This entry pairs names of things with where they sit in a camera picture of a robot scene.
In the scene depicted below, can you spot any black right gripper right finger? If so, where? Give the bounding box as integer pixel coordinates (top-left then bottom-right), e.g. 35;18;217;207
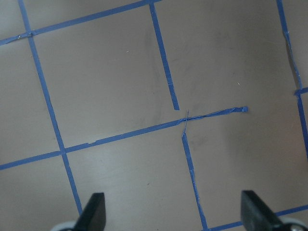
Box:
241;190;284;231

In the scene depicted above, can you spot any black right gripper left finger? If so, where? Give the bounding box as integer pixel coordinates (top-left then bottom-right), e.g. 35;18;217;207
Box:
75;192;106;231

